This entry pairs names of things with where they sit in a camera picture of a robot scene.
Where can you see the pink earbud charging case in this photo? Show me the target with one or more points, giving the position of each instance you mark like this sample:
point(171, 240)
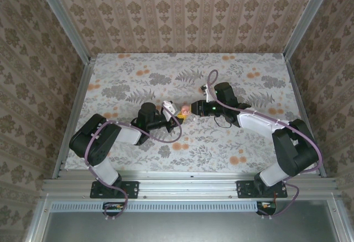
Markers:
point(186, 109)

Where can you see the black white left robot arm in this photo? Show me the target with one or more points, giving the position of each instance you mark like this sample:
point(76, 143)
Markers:
point(91, 142)

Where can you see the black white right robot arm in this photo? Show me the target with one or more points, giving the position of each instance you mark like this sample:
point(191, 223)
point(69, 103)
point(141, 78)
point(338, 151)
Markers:
point(296, 148)

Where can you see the floral table cover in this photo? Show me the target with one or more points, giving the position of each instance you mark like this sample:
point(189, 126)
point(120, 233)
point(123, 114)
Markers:
point(193, 68)

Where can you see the black electronics connector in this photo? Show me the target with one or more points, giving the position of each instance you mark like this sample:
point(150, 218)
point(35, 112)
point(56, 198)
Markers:
point(113, 207)
point(266, 206)

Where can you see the grey metal sheet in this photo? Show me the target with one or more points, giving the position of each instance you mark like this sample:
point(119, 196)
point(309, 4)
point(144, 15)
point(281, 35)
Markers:
point(193, 228)

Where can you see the aluminium front rail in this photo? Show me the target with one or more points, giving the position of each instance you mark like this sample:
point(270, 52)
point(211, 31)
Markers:
point(188, 185)

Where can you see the aluminium side rail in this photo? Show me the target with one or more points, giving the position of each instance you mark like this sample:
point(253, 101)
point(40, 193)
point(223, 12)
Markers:
point(304, 115)
point(73, 117)

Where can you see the aluminium corner post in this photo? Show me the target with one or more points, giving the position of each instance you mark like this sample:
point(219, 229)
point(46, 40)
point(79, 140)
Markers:
point(63, 21)
point(304, 18)

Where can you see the aluminium lower frame rail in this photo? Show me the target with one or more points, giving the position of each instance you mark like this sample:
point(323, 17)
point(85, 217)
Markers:
point(338, 220)
point(36, 222)

